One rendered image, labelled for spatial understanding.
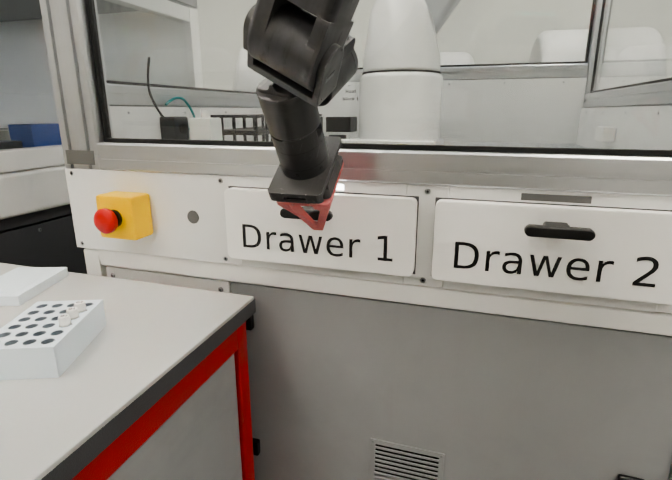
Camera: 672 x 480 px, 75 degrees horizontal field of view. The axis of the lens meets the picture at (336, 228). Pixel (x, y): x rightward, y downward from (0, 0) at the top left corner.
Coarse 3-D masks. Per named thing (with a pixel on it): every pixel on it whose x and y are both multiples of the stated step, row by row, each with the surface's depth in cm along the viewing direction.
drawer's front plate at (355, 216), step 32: (224, 192) 67; (256, 192) 65; (256, 224) 67; (288, 224) 65; (352, 224) 62; (384, 224) 61; (416, 224) 61; (256, 256) 68; (288, 256) 66; (320, 256) 65; (352, 256) 63
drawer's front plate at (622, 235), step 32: (448, 224) 58; (480, 224) 57; (512, 224) 56; (576, 224) 54; (608, 224) 52; (640, 224) 51; (448, 256) 59; (480, 256) 58; (512, 256) 57; (576, 256) 54; (608, 256) 53; (640, 256) 52; (544, 288) 56; (576, 288) 55; (608, 288) 54; (640, 288) 53
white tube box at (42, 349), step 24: (24, 312) 55; (48, 312) 56; (96, 312) 57; (0, 336) 50; (24, 336) 49; (48, 336) 49; (72, 336) 51; (0, 360) 47; (24, 360) 47; (48, 360) 48; (72, 360) 51
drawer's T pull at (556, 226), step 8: (528, 224) 52; (536, 224) 52; (544, 224) 53; (552, 224) 53; (560, 224) 53; (528, 232) 52; (536, 232) 52; (544, 232) 51; (552, 232) 51; (560, 232) 51; (568, 232) 51; (576, 232) 50; (584, 232) 50; (592, 232) 50; (584, 240) 50
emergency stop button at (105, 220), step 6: (102, 210) 68; (108, 210) 68; (96, 216) 68; (102, 216) 68; (108, 216) 68; (114, 216) 68; (96, 222) 69; (102, 222) 68; (108, 222) 68; (114, 222) 68; (102, 228) 69; (108, 228) 68; (114, 228) 69
